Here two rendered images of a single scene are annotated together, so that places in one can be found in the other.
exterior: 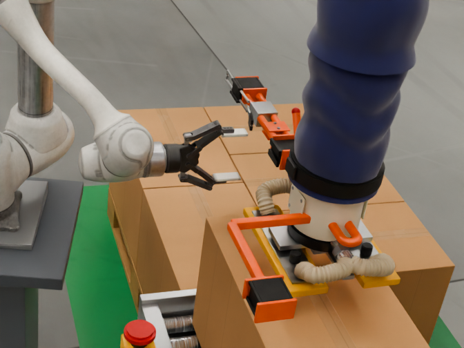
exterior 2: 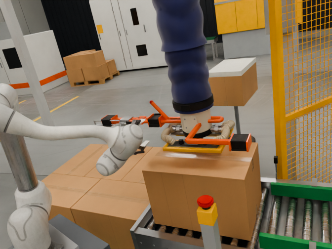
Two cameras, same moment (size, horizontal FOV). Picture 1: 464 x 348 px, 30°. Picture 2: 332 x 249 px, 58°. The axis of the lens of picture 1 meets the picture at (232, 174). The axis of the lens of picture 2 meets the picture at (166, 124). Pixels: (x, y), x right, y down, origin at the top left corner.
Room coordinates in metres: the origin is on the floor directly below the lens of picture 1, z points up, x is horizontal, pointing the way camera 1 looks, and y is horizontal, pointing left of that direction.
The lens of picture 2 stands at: (0.65, 0.88, 1.82)
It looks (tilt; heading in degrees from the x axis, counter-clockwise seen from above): 22 degrees down; 321
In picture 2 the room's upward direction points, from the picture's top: 11 degrees counter-clockwise
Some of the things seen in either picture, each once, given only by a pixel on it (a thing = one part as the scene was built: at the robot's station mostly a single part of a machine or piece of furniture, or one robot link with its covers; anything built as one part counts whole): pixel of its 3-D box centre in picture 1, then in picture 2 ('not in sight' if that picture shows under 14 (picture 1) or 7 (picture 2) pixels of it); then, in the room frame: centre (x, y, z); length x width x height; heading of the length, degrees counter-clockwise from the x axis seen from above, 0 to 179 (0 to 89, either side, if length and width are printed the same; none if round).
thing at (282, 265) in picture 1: (284, 243); (193, 144); (1.71, -0.15, 1.08); 0.34 x 0.10 x 0.05; 22
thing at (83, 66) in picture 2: not in sight; (91, 66); (9.08, -3.55, 0.45); 1.21 x 1.02 x 0.90; 26
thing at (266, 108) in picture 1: (262, 114); (127, 121); (2.18, -0.06, 1.18); 0.07 x 0.07 x 0.04; 22
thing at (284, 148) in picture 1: (290, 151); (156, 120); (1.98, -0.14, 1.19); 0.10 x 0.08 x 0.06; 112
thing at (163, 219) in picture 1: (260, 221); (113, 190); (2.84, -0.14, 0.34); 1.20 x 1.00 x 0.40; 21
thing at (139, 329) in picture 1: (139, 335); (205, 203); (1.39, 0.15, 1.02); 0.07 x 0.07 x 0.04
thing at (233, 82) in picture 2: not in sight; (233, 81); (2.75, -1.98, 0.82); 0.60 x 0.40 x 0.40; 106
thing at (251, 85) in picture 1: (250, 90); (109, 120); (2.31, -0.02, 1.19); 0.08 x 0.07 x 0.05; 22
